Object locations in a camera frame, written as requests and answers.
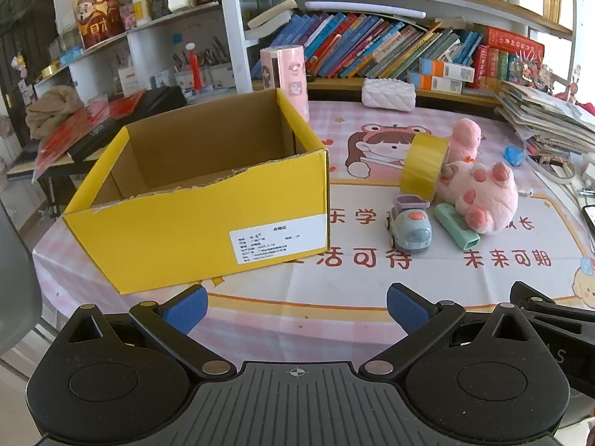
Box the white bottle yellow label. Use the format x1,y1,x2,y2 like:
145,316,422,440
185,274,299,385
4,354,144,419
131,0,153,27

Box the dark wooden door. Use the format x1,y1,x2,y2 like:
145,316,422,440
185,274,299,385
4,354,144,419
0,0,57,103

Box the black electronic keyboard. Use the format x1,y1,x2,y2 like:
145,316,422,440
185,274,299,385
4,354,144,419
7,118,122,182

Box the yellow cardboard box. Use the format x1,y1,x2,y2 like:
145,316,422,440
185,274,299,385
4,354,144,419
62,87,331,295

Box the yellow tape roll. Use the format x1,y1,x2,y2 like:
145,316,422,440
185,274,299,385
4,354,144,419
400,132,451,204

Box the row of leaning books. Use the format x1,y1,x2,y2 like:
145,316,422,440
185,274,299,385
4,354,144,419
251,12,486,80

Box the white light bar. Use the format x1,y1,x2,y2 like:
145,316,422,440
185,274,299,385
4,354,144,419
304,2,427,20

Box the white bookshelf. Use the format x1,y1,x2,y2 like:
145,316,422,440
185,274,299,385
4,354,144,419
218,0,575,109

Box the black case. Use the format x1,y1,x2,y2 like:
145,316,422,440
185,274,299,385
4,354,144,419
132,86,187,122

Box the white quilted pouch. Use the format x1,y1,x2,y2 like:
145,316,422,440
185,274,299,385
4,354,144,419
361,78,416,111

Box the stack of papers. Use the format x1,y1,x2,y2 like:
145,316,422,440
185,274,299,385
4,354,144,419
495,79,595,154

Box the white desk organizer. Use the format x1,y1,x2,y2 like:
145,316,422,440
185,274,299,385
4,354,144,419
174,62,233,94

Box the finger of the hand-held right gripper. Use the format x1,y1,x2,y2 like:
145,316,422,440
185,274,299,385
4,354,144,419
510,281,595,332

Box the white curved side shelf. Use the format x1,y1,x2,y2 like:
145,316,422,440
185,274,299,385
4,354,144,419
32,2,233,103

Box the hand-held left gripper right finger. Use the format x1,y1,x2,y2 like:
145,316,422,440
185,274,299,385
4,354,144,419
358,282,543,379

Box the white lying book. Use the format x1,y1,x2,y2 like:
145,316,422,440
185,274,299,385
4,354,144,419
245,0,298,40

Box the beige towel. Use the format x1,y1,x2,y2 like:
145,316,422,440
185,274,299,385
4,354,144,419
25,86,85,140

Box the pink plush toy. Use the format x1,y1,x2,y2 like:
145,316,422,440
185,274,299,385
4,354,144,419
437,160,519,235

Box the orange and white box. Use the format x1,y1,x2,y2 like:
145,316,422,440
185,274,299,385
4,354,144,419
418,58,475,82
408,72,464,95

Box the red boxed book set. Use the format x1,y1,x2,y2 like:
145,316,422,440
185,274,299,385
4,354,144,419
472,25,544,89

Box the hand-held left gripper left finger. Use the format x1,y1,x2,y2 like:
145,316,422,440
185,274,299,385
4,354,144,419
56,283,235,380

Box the white tape ring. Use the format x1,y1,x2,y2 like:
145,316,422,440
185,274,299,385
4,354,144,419
527,151,576,183

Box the mint green stapler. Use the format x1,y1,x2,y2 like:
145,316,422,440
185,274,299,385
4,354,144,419
434,203,480,251

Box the pink printed cylinder canister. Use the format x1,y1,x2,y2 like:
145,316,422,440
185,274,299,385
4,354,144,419
259,45,311,124

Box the red paper sheets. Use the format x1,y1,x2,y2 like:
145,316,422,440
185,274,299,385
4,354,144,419
32,90,147,182

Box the white box red label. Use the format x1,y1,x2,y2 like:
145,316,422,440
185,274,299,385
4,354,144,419
117,66,140,96

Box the colourful figurine set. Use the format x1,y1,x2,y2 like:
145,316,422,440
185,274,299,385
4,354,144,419
509,53,554,89

